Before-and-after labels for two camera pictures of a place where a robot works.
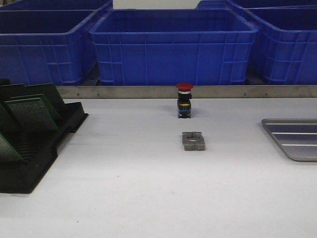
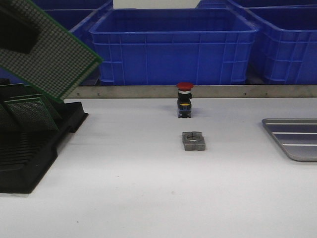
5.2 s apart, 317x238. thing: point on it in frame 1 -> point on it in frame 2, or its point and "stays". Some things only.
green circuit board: (31, 114) stays
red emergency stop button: (184, 102) stays
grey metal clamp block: (193, 141) stays
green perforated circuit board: (8, 154) -> (58, 62)
